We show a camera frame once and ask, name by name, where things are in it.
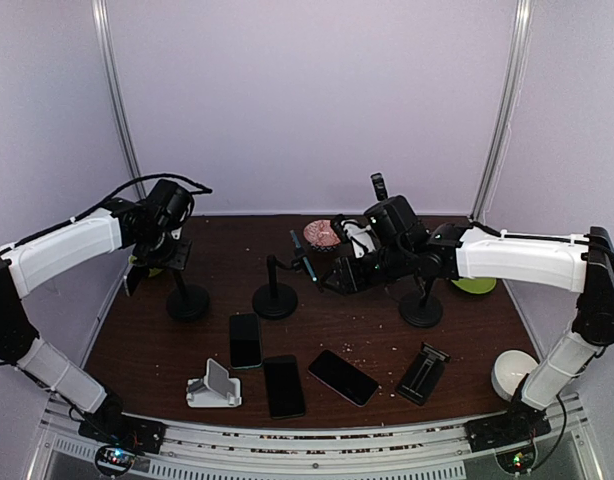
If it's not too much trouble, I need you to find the blue smartphone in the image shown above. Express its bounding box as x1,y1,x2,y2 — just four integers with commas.
263,355,306,419

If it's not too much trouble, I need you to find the black stand with teal phone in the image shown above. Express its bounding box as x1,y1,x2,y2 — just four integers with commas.
252,255,298,320

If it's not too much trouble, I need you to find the black stand with pink phone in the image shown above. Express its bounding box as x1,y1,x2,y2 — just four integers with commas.
370,172,389,202

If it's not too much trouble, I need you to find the grey smartphone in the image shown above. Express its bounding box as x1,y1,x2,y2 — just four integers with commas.
229,313,263,369

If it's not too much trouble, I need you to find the white folding phone stand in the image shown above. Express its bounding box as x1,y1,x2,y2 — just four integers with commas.
186,358,243,408

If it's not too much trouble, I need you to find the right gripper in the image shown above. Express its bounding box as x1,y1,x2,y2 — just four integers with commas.
320,241,413,296

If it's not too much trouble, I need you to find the left aluminium frame post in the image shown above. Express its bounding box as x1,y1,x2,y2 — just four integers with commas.
91,0,141,178

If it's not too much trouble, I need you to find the right aluminium frame post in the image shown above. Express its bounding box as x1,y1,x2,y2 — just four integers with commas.
470,0,535,222

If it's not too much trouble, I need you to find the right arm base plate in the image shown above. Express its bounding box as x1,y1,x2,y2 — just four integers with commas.
464,413,551,452

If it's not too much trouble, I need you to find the aluminium frame post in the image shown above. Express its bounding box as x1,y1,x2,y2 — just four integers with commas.
470,0,535,222
91,0,141,178

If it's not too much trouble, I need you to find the black gooseneck stand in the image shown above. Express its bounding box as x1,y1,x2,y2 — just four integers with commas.
166,270,210,323
398,277,443,329

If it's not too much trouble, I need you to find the red patterned bowl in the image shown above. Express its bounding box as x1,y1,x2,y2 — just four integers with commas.
303,219,342,253

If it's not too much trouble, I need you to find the teal smartphone on stand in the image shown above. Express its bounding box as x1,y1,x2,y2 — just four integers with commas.
290,230,319,286

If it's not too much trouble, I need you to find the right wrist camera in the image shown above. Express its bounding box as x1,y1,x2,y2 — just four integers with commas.
330,214,377,259

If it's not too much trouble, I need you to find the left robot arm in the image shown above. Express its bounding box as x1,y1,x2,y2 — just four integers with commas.
0,173,213,444

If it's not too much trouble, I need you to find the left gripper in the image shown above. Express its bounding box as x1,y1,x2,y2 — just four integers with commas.
136,225,191,270

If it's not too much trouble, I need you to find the black folding phone stand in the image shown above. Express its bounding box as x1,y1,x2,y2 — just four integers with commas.
395,342,451,406

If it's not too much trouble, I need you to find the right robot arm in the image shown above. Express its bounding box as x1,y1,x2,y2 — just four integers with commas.
320,194,614,442

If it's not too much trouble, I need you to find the pink smartphone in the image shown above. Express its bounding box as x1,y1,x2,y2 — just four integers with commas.
308,350,379,407

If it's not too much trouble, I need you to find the green bowl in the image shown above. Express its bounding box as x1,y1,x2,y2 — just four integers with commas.
128,255,163,278

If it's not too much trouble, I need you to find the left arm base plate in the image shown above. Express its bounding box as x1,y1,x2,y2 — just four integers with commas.
78,416,166,454

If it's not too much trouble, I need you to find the white bowl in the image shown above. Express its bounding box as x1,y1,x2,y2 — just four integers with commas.
491,350,538,402

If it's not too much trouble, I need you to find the front aluminium rail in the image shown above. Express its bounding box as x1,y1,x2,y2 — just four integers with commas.
23,402,608,479

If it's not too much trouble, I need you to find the green plate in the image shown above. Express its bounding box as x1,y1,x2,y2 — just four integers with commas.
451,278,497,295

